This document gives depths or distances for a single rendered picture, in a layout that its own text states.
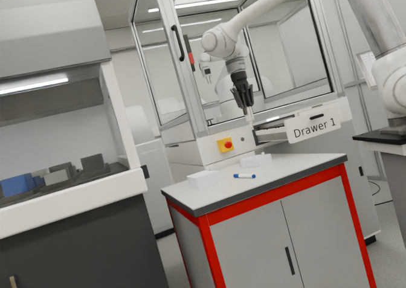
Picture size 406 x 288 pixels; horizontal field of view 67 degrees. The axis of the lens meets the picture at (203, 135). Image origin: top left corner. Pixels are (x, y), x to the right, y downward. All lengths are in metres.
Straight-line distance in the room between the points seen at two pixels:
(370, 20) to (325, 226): 0.72
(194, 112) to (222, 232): 0.76
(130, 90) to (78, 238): 3.69
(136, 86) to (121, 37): 0.77
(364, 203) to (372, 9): 1.33
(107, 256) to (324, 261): 0.85
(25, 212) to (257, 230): 0.84
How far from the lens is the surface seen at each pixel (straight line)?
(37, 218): 1.32
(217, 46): 1.27
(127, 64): 4.98
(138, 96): 4.88
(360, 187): 2.16
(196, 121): 1.61
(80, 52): 1.34
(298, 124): 1.47
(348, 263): 1.34
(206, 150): 1.61
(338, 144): 2.05
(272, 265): 1.16
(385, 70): 1.14
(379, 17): 1.18
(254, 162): 1.41
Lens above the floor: 1.00
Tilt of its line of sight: 2 degrees down
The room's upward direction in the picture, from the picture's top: 15 degrees counter-clockwise
